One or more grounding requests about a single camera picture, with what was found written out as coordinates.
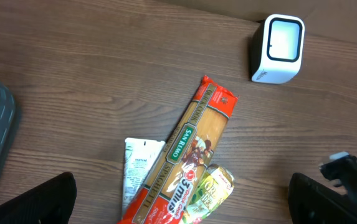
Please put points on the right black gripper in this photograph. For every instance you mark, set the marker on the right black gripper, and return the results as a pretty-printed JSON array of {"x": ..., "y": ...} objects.
[{"x": 342, "y": 168}]

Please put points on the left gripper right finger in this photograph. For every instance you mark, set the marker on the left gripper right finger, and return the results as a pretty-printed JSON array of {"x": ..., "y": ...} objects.
[{"x": 310, "y": 202}]

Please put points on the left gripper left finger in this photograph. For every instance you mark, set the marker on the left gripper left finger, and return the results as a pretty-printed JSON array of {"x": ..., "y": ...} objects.
[{"x": 49, "y": 203}]

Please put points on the green yellow snack packet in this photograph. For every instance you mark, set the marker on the green yellow snack packet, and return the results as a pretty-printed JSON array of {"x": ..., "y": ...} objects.
[{"x": 216, "y": 185}]

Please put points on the white Pantene conditioner tube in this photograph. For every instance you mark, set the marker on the white Pantene conditioner tube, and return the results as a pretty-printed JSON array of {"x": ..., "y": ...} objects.
[{"x": 140, "y": 155}]

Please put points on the red spaghetti packet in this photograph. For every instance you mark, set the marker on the red spaghetti packet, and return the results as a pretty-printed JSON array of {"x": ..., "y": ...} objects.
[{"x": 171, "y": 183}]

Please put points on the white barcode scanner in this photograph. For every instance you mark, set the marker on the white barcode scanner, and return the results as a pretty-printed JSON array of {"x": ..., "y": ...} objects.
[{"x": 276, "y": 49}]

